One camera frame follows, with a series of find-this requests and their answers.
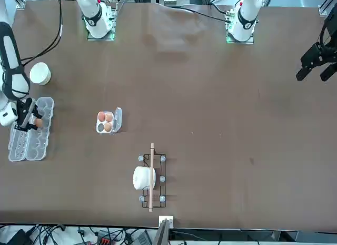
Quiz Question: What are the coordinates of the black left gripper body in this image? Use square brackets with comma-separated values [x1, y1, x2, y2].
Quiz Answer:
[323, 10, 337, 50]

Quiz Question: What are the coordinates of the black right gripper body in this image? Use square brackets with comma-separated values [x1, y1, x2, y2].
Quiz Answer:
[14, 97, 37, 132]

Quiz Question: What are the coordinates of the transparent twelve-slot egg tray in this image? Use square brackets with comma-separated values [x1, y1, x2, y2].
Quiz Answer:
[7, 96, 55, 162]

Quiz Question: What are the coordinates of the white four-slot egg tray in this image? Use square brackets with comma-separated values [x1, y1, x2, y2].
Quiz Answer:
[95, 106, 123, 135]

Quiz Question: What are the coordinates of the white round bowl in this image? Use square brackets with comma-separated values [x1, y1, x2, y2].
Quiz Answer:
[29, 62, 52, 86]

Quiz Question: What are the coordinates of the aluminium corner bracket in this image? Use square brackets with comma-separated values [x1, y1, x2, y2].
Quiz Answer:
[10, 0, 27, 10]
[318, 0, 335, 16]

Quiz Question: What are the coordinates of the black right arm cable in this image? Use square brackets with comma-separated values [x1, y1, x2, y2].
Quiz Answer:
[19, 0, 64, 66]

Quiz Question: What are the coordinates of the black base cable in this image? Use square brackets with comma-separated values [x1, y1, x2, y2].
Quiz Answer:
[157, 2, 234, 25]

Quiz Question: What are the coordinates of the black wire rack wooden bar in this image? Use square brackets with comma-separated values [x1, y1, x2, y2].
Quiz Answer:
[137, 142, 167, 213]

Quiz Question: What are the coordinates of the small white bracket block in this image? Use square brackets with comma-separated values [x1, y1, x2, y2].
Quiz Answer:
[158, 215, 175, 229]

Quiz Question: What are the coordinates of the aluminium profile post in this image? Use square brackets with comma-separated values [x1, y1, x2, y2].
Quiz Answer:
[152, 217, 171, 245]

